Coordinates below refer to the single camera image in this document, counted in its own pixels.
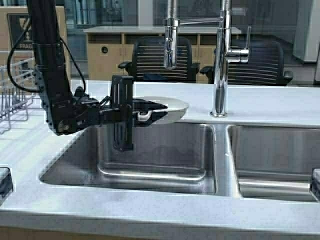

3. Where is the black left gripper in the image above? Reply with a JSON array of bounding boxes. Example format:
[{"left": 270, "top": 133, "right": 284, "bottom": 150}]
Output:
[{"left": 72, "top": 86, "right": 168, "bottom": 129}]

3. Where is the white pan with beige handle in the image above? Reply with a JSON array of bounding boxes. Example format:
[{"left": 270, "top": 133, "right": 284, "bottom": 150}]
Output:
[{"left": 132, "top": 96, "right": 190, "bottom": 127}]

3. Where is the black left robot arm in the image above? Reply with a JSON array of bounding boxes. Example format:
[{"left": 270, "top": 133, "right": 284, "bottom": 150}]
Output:
[{"left": 26, "top": 0, "right": 168, "bottom": 136}]

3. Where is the black mesh office chair left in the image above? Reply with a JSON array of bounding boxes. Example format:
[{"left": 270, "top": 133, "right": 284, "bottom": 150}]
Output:
[{"left": 118, "top": 36, "right": 200, "bottom": 84}]

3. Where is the black mesh office chair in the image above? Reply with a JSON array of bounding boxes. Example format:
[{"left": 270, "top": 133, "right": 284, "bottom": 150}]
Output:
[
  {"left": 118, "top": 36, "right": 200, "bottom": 84},
  {"left": 199, "top": 39, "right": 294, "bottom": 87}
]

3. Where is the wooden background counter cabinet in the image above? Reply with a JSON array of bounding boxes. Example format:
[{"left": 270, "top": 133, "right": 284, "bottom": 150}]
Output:
[{"left": 84, "top": 25, "right": 218, "bottom": 83}]

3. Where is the chrome kitchen faucet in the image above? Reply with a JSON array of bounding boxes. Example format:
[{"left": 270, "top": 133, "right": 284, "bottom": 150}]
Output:
[{"left": 163, "top": 0, "right": 252, "bottom": 118}]

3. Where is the stainless steel double sink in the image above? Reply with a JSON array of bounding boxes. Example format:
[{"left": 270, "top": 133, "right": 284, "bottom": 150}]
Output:
[{"left": 40, "top": 122, "right": 320, "bottom": 203}]

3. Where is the black mesh office chair right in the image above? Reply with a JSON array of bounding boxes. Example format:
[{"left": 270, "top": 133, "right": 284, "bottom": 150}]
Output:
[{"left": 199, "top": 39, "right": 294, "bottom": 87}]

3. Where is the cardboard box with fragile label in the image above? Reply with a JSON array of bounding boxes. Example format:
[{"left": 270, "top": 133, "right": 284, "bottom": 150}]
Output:
[{"left": 0, "top": 5, "right": 71, "bottom": 83}]

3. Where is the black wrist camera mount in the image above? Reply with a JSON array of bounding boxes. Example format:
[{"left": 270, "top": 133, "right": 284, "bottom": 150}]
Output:
[{"left": 110, "top": 75, "right": 134, "bottom": 152}]

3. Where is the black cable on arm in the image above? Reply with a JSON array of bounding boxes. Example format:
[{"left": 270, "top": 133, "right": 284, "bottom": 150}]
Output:
[{"left": 6, "top": 18, "right": 87, "bottom": 93}]

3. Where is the white wire dish rack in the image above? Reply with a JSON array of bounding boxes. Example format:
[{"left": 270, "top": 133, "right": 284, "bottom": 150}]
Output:
[{"left": 0, "top": 50, "right": 36, "bottom": 135}]

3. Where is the black bracket left edge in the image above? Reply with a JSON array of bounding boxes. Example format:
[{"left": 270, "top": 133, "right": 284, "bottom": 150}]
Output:
[{"left": 0, "top": 167, "right": 14, "bottom": 202}]

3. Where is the black bracket edge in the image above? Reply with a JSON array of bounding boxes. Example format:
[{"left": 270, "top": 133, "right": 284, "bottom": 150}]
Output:
[
  {"left": 0, "top": 167, "right": 14, "bottom": 202},
  {"left": 310, "top": 168, "right": 320, "bottom": 202}
]

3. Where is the black bracket right edge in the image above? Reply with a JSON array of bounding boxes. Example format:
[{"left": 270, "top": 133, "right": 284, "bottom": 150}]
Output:
[{"left": 310, "top": 168, "right": 320, "bottom": 202}]

